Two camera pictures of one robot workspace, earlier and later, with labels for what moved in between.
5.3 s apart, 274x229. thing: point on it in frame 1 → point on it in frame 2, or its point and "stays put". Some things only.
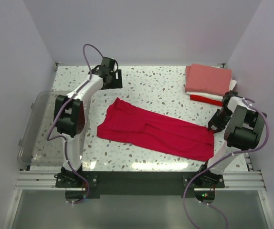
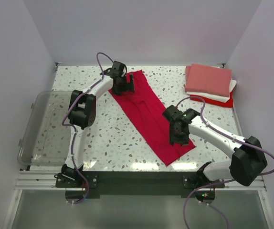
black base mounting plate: (140, 182) stays put
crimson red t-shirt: (125, 122) → (145, 111)
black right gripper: (216, 123) → (173, 139)
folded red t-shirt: (206, 100) stays put
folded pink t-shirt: (208, 79) stays put
